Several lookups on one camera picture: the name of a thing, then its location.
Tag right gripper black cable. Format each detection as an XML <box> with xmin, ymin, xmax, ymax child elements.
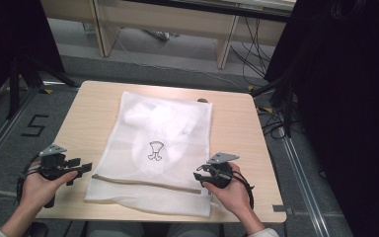
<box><xmin>231</xmin><ymin>170</ymin><xmax>256</xmax><ymax>210</ymax></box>

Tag white mesh laundry bag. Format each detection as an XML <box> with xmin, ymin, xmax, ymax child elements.
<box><xmin>84</xmin><ymin>91</ymin><xmax>214</xmax><ymax>219</ymax></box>

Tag power strip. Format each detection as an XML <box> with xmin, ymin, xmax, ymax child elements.
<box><xmin>142</xmin><ymin>29</ymin><xmax>181</xmax><ymax>42</ymax></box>

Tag grey tape strip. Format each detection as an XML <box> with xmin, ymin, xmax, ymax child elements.
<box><xmin>271</xmin><ymin>203</ymin><xmax>294</xmax><ymax>215</ymax></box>

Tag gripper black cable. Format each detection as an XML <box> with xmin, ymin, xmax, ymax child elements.
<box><xmin>231</xmin><ymin>170</ymin><xmax>256</xmax><ymax>210</ymax></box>
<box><xmin>15</xmin><ymin>153</ymin><xmax>44</xmax><ymax>205</ymax></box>

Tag person's left hand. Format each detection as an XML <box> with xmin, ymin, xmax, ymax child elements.
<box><xmin>21</xmin><ymin>170</ymin><xmax>79</xmax><ymax>212</ymax></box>

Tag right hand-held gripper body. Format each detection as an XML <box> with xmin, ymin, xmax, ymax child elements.
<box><xmin>205</xmin><ymin>152</ymin><xmax>241</xmax><ymax>190</ymax></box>

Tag white garment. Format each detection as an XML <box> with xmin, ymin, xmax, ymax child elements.
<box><xmin>122</xmin><ymin>100</ymin><xmax>200</xmax><ymax>176</ymax></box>

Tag black curtain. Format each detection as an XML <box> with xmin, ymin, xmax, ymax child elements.
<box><xmin>0</xmin><ymin>0</ymin><xmax>65</xmax><ymax>115</ymax></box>
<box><xmin>264</xmin><ymin>0</ymin><xmax>379</xmax><ymax>237</ymax></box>

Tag aluminium floor rail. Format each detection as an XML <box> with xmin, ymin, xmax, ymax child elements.
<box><xmin>280</xmin><ymin>133</ymin><xmax>331</xmax><ymax>237</ymax></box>
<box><xmin>0</xmin><ymin>88</ymin><xmax>41</xmax><ymax>180</ymax></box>

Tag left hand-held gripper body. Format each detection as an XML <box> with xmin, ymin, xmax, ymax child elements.
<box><xmin>38</xmin><ymin>143</ymin><xmax>78</xmax><ymax>209</ymax></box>

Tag light wooden desk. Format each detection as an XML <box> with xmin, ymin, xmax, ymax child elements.
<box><xmin>40</xmin><ymin>0</ymin><xmax>298</xmax><ymax>70</ymax></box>

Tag hanging black cables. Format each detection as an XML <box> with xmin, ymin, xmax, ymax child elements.
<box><xmin>229</xmin><ymin>16</ymin><xmax>274</xmax><ymax>87</ymax></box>

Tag thin white floor cable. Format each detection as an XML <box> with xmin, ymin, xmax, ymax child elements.
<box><xmin>111</xmin><ymin>29</ymin><xmax>252</xmax><ymax>94</ymax></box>

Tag black metal stand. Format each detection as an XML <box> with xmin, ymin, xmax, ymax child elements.
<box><xmin>5</xmin><ymin>54</ymin><xmax>81</xmax><ymax>120</ymax></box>
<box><xmin>251</xmin><ymin>74</ymin><xmax>299</xmax><ymax>138</ymax></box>

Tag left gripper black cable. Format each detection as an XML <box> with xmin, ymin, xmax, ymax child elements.
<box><xmin>15</xmin><ymin>153</ymin><xmax>44</xmax><ymax>205</ymax></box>

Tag black floor cables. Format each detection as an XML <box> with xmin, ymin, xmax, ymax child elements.
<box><xmin>256</xmin><ymin>104</ymin><xmax>298</xmax><ymax>140</ymax></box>

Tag person's right hand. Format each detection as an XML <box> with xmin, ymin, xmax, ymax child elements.
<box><xmin>201</xmin><ymin>162</ymin><xmax>254</xmax><ymax>217</ymax></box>

